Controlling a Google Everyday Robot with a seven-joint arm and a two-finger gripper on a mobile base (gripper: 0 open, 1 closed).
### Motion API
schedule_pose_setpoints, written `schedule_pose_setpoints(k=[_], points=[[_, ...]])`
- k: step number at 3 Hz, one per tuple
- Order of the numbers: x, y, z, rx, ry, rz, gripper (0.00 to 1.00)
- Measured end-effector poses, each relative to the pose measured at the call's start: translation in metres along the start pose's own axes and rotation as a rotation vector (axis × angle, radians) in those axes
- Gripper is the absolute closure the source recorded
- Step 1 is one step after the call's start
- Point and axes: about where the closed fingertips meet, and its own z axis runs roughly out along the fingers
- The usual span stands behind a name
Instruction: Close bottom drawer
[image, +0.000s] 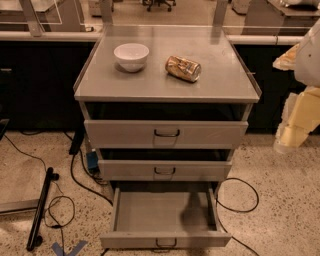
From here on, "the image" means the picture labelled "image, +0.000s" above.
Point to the blue power adapter box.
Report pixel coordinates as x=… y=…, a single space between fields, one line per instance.
x=92 y=162

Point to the white ceramic bowl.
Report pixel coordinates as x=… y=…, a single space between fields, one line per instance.
x=132 y=57

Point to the black office chair base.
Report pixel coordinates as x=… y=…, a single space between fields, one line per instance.
x=150 y=3

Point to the grey top drawer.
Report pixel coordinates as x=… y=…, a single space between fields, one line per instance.
x=164 y=125

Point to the grey middle drawer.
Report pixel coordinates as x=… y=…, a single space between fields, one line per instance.
x=165 y=164

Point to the grey metal drawer cabinet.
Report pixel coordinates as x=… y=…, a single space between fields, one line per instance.
x=223 y=79

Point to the grey bottom drawer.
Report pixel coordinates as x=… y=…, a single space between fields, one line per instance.
x=164 y=215

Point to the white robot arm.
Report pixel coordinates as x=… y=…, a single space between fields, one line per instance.
x=304 y=59

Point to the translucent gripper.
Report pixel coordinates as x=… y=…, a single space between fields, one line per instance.
x=309 y=58

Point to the black floor stand bar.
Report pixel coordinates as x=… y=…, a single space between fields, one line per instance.
x=33 y=235

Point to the crushed gold soda can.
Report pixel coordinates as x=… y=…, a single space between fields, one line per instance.
x=183 y=68

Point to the grey drawer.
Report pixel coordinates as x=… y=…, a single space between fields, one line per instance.
x=165 y=164
x=164 y=125
x=164 y=215

